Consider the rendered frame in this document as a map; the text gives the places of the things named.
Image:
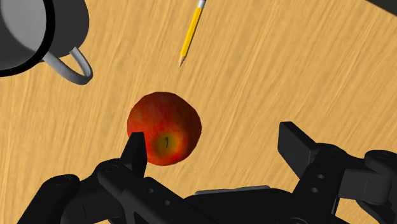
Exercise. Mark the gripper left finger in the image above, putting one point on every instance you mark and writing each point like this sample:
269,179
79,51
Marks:
124,183

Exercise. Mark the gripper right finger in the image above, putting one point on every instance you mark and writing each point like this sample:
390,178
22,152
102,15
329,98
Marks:
325,167

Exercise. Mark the red apple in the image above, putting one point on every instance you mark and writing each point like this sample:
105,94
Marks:
166,127

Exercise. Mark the yellow pencil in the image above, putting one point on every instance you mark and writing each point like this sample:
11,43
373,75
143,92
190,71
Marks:
189,34

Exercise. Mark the grey mug with black rim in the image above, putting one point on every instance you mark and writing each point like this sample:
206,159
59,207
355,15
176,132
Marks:
37,31

